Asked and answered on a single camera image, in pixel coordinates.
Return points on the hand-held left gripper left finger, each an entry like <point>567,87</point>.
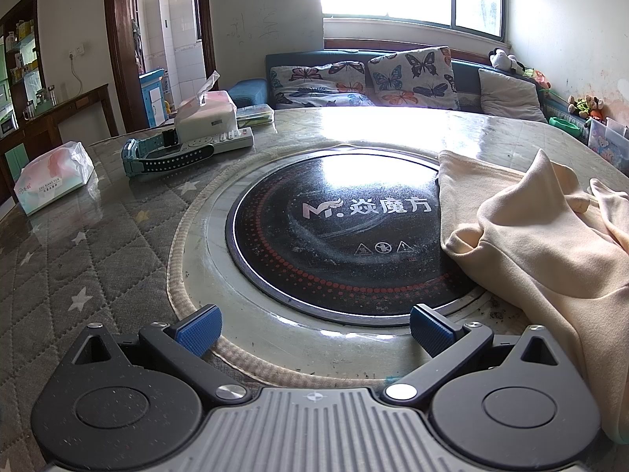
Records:
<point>199,330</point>

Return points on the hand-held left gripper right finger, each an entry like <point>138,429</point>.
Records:
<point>432,330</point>

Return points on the cream garment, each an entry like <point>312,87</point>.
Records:
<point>540,255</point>

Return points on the round black induction cooktop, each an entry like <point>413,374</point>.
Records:
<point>319,236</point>

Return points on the blue smartwatch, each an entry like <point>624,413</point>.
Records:
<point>162,160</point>

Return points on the white pink tissue pack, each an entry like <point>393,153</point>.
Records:
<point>51,174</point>

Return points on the white tissue box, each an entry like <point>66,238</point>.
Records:
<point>206,113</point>

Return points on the flat clear plastic box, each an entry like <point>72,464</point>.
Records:
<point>254,115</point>

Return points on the blue white toy cabinet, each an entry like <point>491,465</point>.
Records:
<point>152,98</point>

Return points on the green bowl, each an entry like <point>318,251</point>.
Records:
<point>565,124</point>

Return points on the blue sofa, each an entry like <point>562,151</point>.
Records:
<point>467,83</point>

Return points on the grey pillow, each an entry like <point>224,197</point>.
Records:
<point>511,93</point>

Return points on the dark wooden sideboard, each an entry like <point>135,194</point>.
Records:
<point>69,113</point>

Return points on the butterfly print pillow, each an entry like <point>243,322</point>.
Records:
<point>413,76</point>
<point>319,83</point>

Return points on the clear plastic storage box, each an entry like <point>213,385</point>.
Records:
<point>609,140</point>

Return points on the small plush toys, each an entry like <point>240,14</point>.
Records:
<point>585,105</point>

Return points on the pink toy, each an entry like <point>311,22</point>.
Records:
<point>540,78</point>

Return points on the panda plush toy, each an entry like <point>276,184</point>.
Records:
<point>503,59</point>

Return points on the wooden display shelf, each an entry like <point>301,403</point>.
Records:
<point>22,59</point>

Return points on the brown wooden door frame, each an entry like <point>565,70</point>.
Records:
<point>118,49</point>

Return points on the white wall socket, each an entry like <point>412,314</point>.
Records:
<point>76,52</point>

